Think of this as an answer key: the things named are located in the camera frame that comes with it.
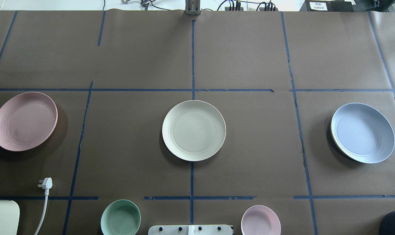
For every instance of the black box with label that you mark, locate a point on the black box with label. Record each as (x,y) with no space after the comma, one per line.
(326,6)

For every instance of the white power plug with cable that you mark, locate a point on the white power plug with cable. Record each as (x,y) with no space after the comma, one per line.
(46,184)

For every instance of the cream plate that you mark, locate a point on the cream plate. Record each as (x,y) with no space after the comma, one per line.
(194,130)

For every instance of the pink plate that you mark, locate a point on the pink plate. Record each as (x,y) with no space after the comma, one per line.
(26,121)

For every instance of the aluminium frame post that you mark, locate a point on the aluminium frame post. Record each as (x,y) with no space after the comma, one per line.
(192,7)

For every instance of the blue plate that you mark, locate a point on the blue plate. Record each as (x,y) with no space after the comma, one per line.
(362,133)

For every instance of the dark blue saucepan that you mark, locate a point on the dark blue saucepan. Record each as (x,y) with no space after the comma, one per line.
(387,225)

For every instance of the green bowl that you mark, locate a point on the green bowl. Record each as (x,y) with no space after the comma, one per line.
(121,217)

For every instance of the pink bowl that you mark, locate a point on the pink bowl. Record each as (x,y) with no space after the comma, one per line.
(260,220)

